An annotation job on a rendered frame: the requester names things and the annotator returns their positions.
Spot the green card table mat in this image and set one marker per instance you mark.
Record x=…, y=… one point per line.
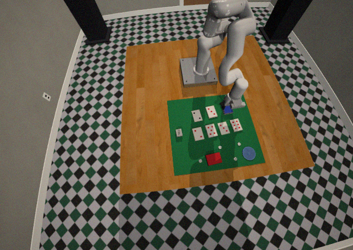
x=187, y=152

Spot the white playing card with black pips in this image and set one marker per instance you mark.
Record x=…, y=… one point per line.
x=196, y=115

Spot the blue rectangular tile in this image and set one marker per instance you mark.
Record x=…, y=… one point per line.
x=228, y=110

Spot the blue flat disc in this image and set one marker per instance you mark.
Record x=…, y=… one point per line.
x=248, y=153

